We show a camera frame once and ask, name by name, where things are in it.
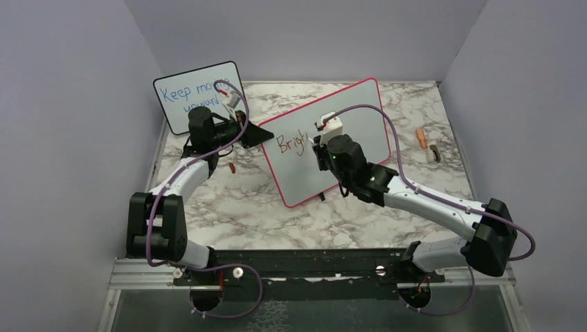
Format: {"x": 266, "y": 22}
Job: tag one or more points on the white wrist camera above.
{"x": 230, "y": 103}
{"x": 328, "y": 126}

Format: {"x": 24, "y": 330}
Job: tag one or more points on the black framed written whiteboard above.
{"x": 181, "y": 92}

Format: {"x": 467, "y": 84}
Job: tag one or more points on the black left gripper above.
{"x": 254, "y": 135}

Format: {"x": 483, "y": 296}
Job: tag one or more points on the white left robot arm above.
{"x": 157, "y": 229}

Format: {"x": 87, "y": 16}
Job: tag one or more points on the orange marker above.
{"x": 421, "y": 138}

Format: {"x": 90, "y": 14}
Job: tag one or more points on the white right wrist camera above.
{"x": 328, "y": 126}

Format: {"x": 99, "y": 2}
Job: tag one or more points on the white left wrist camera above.
{"x": 230, "y": 103}

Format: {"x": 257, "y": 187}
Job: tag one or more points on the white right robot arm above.
{"x": 484, "y": 236}

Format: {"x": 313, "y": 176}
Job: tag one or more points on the pink framed whiteboard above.
{"x": 291, "y": 159}

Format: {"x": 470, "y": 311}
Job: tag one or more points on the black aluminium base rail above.
{"x": 299, "y": 275}

